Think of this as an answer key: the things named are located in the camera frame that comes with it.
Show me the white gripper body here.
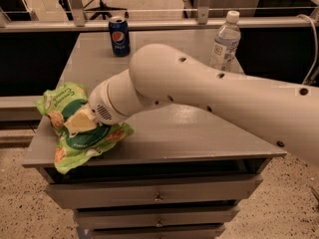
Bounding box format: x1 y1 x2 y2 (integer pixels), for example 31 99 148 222
89 79 127 124

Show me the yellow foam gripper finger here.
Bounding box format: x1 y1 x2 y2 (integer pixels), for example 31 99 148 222
64 109 97 134

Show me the green rice chip bag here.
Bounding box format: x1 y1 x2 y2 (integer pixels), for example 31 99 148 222
36 82 134 174

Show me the clear plastic water bottle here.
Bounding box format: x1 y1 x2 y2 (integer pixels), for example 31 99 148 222
209 10 241 72

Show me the blue Pepsi can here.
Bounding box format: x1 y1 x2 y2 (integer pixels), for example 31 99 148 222
109 16 131 57

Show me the metal railing frame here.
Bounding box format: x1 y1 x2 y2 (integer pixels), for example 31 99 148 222
0 0 319 33

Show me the white cable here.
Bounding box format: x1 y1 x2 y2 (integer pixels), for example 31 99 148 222
296 13 319 87

